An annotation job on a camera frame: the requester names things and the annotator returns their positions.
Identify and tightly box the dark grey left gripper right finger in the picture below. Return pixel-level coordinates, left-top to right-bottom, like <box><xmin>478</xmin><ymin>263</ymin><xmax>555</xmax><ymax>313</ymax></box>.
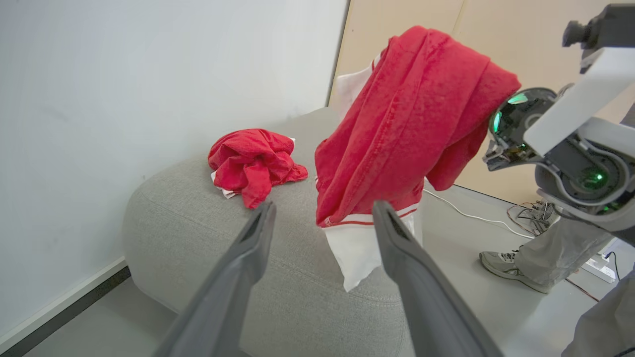
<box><xmin>372</xmin><ymin>200</ymin><xmax>505</xmax><ymax>357</ymax></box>

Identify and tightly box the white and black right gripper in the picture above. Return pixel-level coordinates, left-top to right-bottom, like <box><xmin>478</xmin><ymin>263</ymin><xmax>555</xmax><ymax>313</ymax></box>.
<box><xmin>482</xmin><ymin>88</ymin><xmax>559</xmax><ymax>172</ymax></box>

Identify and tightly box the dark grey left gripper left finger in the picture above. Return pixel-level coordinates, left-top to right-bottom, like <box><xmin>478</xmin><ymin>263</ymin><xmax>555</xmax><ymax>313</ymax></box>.
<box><xmin>151</xmin><ymin>200</ymin><xmax>277</xmax><ymax>357</ymax></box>

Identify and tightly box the red and white sweatshirt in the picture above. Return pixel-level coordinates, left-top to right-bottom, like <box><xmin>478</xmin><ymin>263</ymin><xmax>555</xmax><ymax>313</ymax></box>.
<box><xmin>314</xmin><ymin>25</ymin><xmax>522</xmax><ymax>293</ymax></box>

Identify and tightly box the red basketball jersey number 23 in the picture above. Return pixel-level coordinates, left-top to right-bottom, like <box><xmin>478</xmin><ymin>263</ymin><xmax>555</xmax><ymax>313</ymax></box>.
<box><xmin>207</xmin><ymin>128</ymin><xmax>310</xmax><ymax>210</ymax></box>

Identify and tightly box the grey fabric sofa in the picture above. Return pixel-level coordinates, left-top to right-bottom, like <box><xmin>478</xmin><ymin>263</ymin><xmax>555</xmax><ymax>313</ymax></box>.
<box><xmin>121</xmin><ymin>106</ymin><xmax>428</xmax><ymax>357</ymax></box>

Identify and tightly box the grey sneaker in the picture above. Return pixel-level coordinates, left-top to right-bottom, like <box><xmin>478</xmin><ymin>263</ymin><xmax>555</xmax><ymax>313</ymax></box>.
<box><xmin>479</xmin><ymin>250</ymin><xmax>552</xmax><ymax>295</ymax></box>

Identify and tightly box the grey trouser leg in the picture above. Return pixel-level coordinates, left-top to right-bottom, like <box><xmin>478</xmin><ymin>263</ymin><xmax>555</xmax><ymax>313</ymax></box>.
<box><xmin>513</xmin><ymin>215</ymin><xmax>617</xmax><ymax>289</ymax></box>
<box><xmin>561</xmin><ymin>270</ymin><xmax>635</xmax><ymax>357</ymax></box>

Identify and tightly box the white power strip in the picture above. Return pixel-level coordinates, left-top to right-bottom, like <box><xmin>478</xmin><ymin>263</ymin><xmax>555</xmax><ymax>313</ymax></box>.
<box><xmin>579</xmin><ymin>252</ymin><xmax>619</xmax><ymax>284</ymax></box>

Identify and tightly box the white and black baseboard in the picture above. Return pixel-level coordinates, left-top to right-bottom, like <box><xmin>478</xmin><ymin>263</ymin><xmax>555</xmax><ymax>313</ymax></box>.
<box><xmin>0</xmin><ymin>257</ymin><xmax>132</xmax><ymax>357</ymax></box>

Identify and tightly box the tangled thin wire bundle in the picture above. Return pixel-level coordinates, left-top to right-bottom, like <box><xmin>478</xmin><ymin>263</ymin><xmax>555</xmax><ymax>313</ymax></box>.
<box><xmin>506</xmin><ymin>200</ymin><xmax>560</xmax><ymax>237</ymax></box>

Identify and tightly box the white floor cable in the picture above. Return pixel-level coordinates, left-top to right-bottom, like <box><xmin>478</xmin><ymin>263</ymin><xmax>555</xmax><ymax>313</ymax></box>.
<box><xmin>422</xmin><ymin>188</ymin><xmax>535</xmax><ymax>240</ymax></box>

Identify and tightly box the dark grey wrist camera box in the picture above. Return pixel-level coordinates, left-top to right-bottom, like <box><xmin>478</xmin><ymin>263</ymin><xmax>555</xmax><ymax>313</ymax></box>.
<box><xmin>562</xmin><ymin>3</ymin><xmax>635</xmax><ymax>50</ymax></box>

